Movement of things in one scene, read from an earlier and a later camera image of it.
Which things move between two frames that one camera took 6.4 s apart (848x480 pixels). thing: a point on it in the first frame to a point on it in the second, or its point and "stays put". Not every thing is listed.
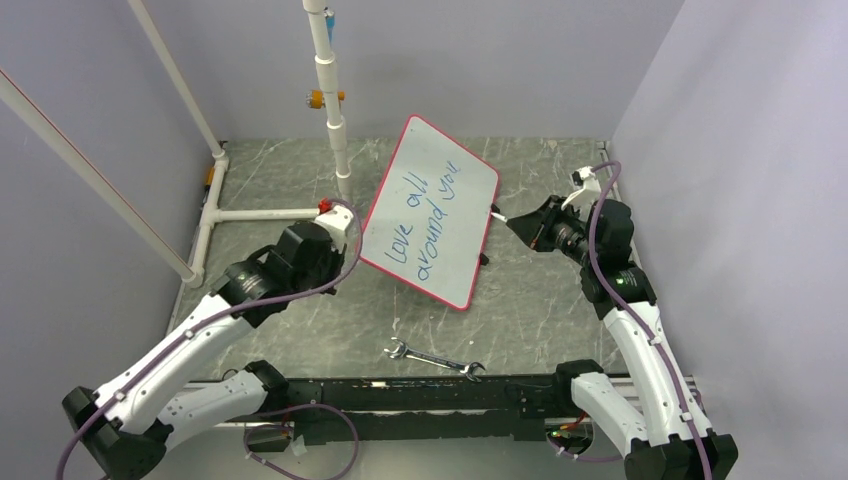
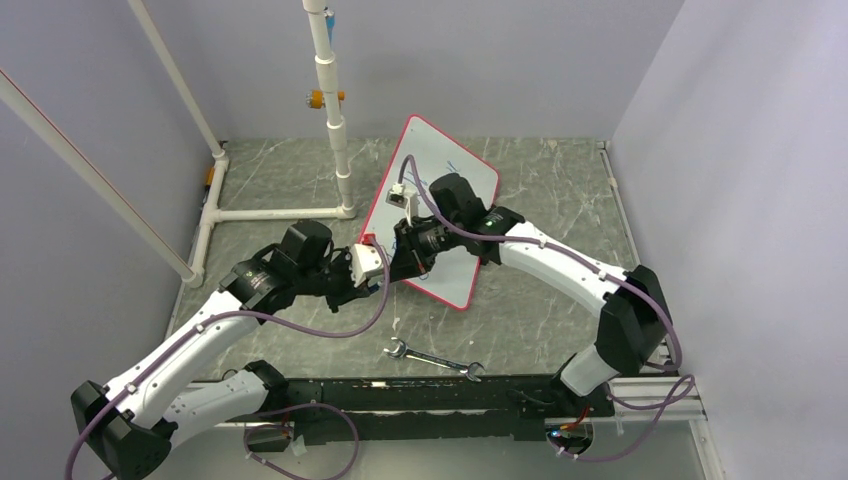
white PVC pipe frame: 214,216 stays put
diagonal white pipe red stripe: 40,124 stays put
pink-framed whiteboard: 429,225 stays put
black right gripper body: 558,229 to 422,243
